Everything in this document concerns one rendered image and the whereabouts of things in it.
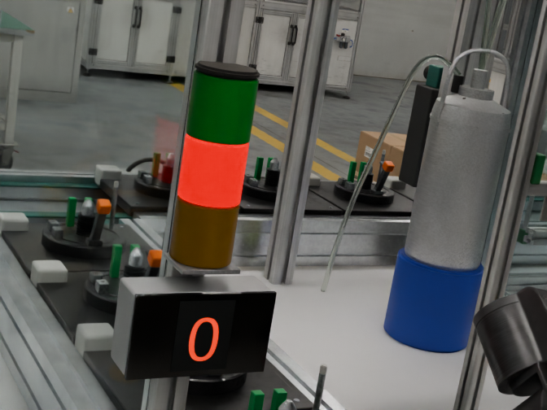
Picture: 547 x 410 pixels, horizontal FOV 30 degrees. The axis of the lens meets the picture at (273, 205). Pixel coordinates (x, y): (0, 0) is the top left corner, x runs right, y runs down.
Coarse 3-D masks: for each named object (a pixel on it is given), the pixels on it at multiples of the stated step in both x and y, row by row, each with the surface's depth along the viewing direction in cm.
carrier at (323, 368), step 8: (320, 368) 112; (320, 376) 112; (320, 384) 112; (256, 392) 111; (280, 392) 112; (320, 392) 112; (256, 400) 110; (272, 400) 113; (280, 400) 112; (288, 400) 107; (320, 400) 113; (248, 408) 111; (256, 408) 111; (272, 408) 112; (280, 408) 107; (288, 408) 107
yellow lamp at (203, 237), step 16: (176, 208) 80; (192, 208) 78; (208, 208) 78; (224, 208) 79; (176, 224) 80; (192, 224) 79; (208, 224) 78; (224, 224) 79; (176, 240) 80; (192, 240) 79; (208, 240) 79; (224, 240) 79; (176, 256) 80; (192, 256) 79; (208, 256) 79; (224, 256) 80
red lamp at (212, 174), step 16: (192, 144) 78; (208, 144) 77; (224, 144) 77; (192, 160) 78; (208, 160) 77; (224, 160) 77; (240, 160) 78; (192, 176) 78; (208, 176) 77; (224, 176) 78; (240, 176) 79; (192, 192) 78; (208, 192) 78; (224, 192) 78; (240, 192) 80
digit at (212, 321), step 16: (192, 304) 80; (208, 304) 80; (224, 304) 81; (192, 320) 80; (208, 320) 81; (224, 320) 81; (176, 336) 80; (192, 336) 80; (208, 336) 81; (224, 336) 82; (176, 352) 80; (192, 352) 81; (208, 352) 82; (224, 352) 82; (176, 368) 81; (192, 368) 81; (208, 368) 82; (224, 368) 83
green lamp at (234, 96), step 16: (208, 80) 76; (224, 80) 76; (240, 80) 76; (256, 80) 78; (192, 96) 77; (208, 96) 76; (224, 96) 76; (240, 96) 76; (192, 112) 77; (208, 112) 76; (224, 112) 76; (240, 112) 77; (192, 128) 77; (208, 128) 77; (224, 128) 76; (240, 128) 77; (240, 144) 78
